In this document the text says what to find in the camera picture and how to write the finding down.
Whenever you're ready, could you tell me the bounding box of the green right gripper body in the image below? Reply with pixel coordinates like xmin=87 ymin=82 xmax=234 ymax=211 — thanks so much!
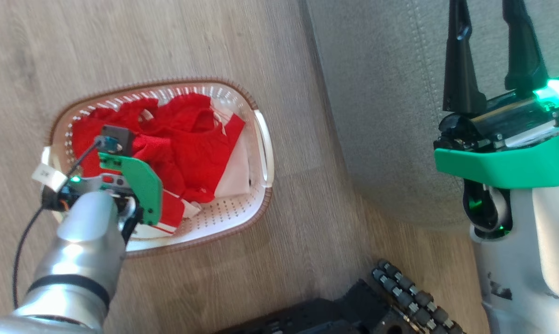
xmin=434 ymin=73 xmax=559 ymax=242

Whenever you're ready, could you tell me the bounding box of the grey fabric sofa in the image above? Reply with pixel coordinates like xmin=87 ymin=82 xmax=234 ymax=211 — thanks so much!
xmin=305 ymin=0 xmax=559 ymax=232

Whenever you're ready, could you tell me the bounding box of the white cable label tag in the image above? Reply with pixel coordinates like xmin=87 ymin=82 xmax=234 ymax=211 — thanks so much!
xmin=32 ymin=162 xmax=67 ymax=190

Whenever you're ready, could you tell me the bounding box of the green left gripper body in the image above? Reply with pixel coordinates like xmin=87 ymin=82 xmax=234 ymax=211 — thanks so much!
xmin=57 ymin=152 xmax=164 ymax=245

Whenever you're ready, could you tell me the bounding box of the white brown-rimmed laundry basket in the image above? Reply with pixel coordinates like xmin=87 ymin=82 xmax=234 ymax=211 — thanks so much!
xmin=44 ymin=78 xmax=275 ymax=258

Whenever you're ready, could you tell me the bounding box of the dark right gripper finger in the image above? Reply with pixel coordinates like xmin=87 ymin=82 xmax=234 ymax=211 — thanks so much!
xmin=502 ymin=0 xmax=550 ymax=92
xmin=443 ymin=0 xmax=488 ymax=115

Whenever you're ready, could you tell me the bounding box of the red and white garment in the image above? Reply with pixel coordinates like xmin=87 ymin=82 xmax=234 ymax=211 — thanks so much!
xmin=71 ymin=93 xmax=252 ymax=240

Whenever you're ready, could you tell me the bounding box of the black grey roller wheel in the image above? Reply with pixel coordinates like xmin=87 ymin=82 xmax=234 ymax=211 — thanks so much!
xmin=371 ymin=260 xmax=466 ymax=334

